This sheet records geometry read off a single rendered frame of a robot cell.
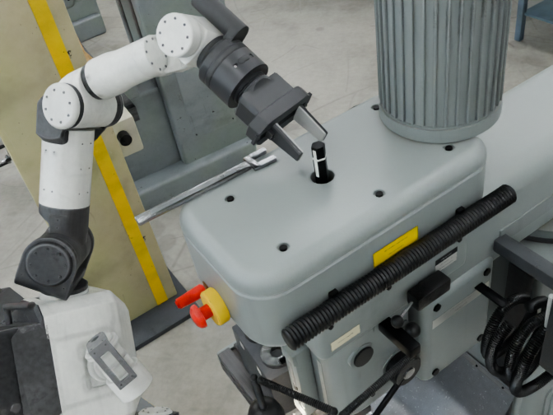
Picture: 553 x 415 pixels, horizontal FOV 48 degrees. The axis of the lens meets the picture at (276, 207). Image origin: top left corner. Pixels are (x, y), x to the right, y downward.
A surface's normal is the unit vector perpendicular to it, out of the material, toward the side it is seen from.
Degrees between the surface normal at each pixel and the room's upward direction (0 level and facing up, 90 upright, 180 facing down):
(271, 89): 30
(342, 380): 90
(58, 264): 64
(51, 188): 58
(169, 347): 0
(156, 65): 70
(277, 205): 0
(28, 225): 0
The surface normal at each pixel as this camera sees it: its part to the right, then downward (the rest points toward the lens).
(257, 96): 0.24, -0.47
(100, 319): 0.59, -0.14
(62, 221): 0.06, 0.24
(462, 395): -0.80, 0.07
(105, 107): 0.90, 0.20
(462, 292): 0.56, 0.48
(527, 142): -0.15, -0.74
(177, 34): -0.41, 0.19
